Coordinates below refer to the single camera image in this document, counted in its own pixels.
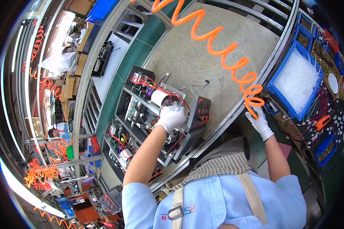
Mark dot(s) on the person's right hand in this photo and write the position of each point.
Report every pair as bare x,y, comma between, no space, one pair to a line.
262,126

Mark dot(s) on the person's left hand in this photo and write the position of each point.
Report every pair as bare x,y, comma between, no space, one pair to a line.
170,116

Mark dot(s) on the person's left fingers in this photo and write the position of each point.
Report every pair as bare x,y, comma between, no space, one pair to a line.
178,110

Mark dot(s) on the welder unit red knobs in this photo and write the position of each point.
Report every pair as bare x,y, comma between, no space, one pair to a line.
140,97

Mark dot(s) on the beige board mat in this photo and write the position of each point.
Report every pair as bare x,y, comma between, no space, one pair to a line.
195,57

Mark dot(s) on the open welder chassis with wiring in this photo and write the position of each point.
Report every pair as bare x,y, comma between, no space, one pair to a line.
119,143

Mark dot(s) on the red box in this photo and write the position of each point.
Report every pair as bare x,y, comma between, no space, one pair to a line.
95,144

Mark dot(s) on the black welder unit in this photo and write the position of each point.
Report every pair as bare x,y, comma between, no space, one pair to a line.
101,58

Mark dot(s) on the person's body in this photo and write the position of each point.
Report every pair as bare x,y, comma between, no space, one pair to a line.
218,200

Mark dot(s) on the stack of cardboard boxes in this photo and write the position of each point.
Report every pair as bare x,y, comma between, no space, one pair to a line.
74,71

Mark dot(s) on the black welder with red parts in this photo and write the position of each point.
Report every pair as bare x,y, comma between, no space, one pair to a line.
111,200

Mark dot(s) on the green container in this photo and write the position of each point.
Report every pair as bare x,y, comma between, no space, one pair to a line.
70,152

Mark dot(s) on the metal roller rack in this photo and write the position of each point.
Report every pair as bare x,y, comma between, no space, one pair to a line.
255,11

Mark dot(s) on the clear plastic bag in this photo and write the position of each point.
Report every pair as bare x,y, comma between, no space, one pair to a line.
60,62

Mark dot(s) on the large blue crate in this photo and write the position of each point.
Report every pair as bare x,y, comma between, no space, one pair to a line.
99,10

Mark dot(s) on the small blue bin of screws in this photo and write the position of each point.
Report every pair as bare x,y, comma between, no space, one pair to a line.
306,24
303,39

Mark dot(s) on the orange hand tool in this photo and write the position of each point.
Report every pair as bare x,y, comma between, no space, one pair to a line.
322,122

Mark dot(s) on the wooden box of brass screws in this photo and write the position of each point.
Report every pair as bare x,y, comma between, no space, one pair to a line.
324,61

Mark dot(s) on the blue bin of brass screws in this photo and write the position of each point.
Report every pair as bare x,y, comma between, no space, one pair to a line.
326,150

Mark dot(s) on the white round dish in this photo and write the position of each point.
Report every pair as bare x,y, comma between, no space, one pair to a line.
333,83

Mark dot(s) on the scatter of white connectors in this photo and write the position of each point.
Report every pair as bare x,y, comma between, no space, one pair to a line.
336,126

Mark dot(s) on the red plastic tray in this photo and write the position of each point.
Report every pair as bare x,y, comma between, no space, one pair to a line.
331,40

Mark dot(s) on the white tube lamp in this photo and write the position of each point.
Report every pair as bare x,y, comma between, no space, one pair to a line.
23,189

